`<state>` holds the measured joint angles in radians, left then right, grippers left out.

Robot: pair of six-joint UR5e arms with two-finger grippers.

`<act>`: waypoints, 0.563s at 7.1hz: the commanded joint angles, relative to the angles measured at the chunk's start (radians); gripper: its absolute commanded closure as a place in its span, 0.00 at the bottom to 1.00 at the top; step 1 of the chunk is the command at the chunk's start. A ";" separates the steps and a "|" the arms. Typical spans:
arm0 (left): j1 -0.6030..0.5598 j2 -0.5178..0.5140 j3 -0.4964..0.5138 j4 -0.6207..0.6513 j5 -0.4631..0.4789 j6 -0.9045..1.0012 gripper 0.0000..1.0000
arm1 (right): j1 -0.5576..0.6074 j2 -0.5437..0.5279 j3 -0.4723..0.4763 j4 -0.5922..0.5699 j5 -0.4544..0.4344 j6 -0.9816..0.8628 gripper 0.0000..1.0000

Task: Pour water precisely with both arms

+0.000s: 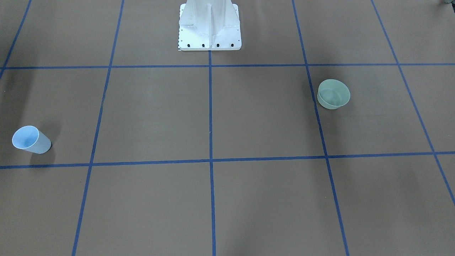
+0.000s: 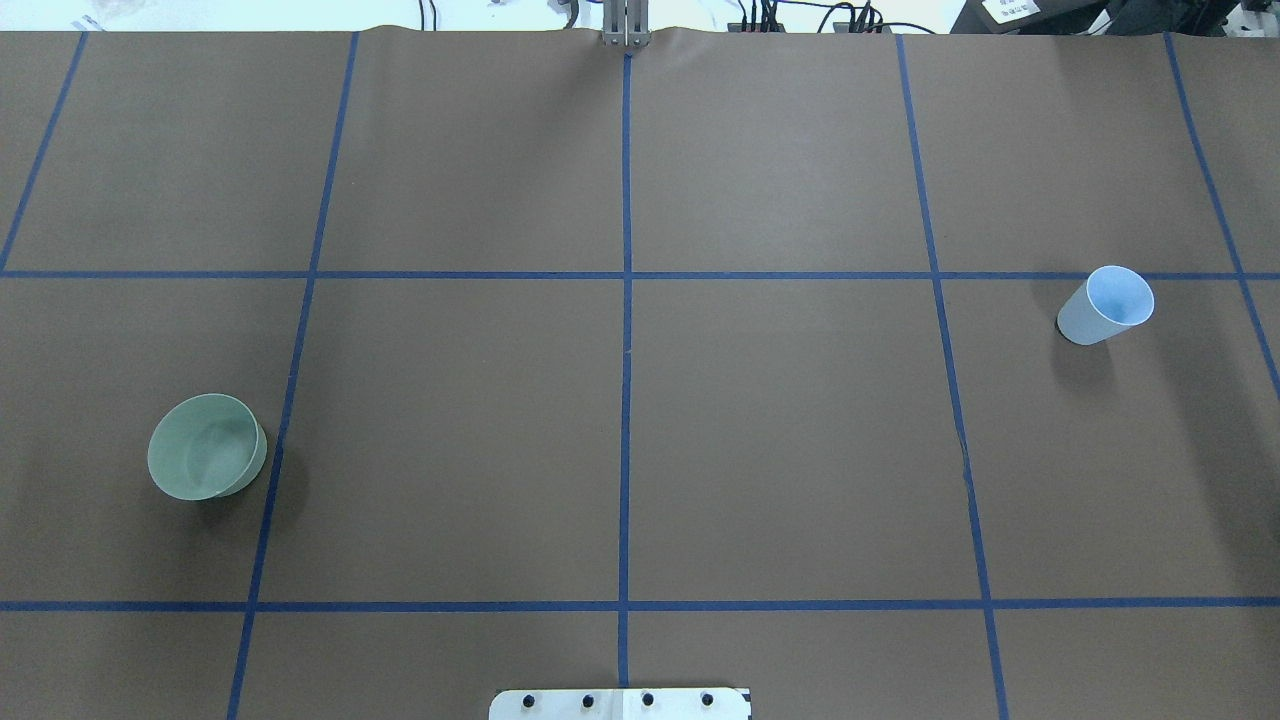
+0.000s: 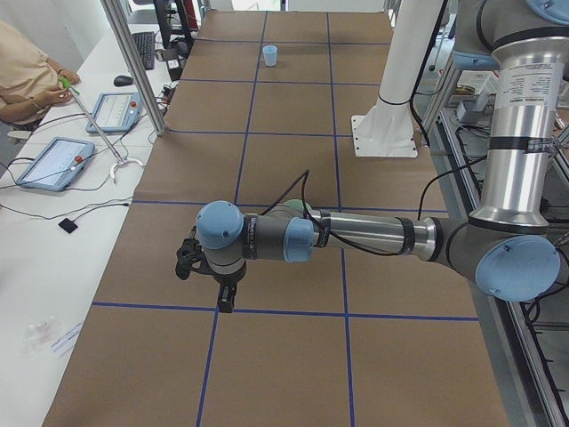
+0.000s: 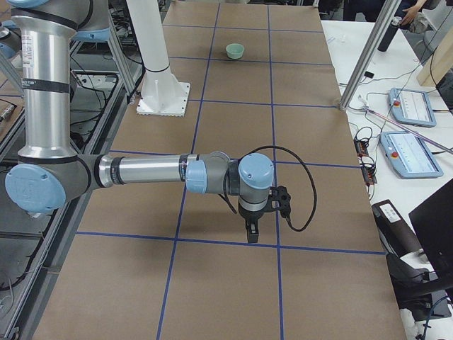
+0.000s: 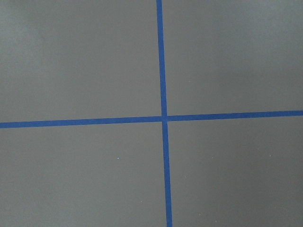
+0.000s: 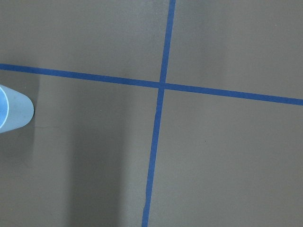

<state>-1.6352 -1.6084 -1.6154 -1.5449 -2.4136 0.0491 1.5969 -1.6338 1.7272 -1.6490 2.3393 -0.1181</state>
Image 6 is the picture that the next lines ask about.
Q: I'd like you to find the light blue plastic cup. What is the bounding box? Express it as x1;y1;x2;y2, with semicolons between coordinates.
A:
0;85;34;133

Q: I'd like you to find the brown paper table cover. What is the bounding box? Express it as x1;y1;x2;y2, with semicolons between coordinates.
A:
0;0;303;227

